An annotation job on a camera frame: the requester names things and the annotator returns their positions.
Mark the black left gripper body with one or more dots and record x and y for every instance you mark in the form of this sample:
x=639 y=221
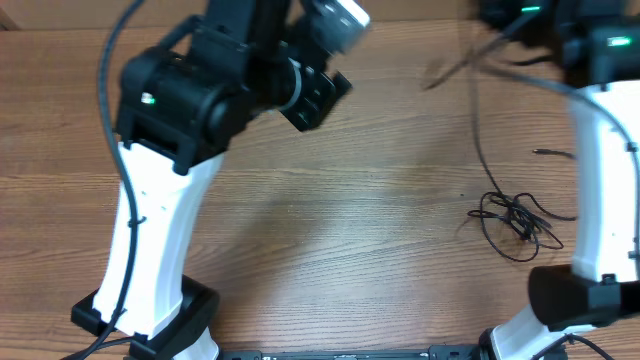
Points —
x=312 y=98

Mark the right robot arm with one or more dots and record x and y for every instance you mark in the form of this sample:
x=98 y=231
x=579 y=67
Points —
x=596 y=45

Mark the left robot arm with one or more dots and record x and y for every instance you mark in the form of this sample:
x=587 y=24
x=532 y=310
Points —
x=182 y=101

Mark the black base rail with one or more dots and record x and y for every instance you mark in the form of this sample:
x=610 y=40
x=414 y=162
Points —
x=434 y=352

